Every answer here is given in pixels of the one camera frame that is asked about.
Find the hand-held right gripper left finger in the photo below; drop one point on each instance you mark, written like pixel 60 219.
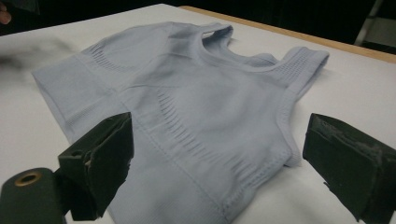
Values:
pixel 102 161

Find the light blue sports bra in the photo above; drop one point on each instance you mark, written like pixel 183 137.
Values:
pixel 199 118

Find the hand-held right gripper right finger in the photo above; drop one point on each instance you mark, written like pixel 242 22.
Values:
pixel 348 161

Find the metal stand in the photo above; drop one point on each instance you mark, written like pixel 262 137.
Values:
pixel 372 23

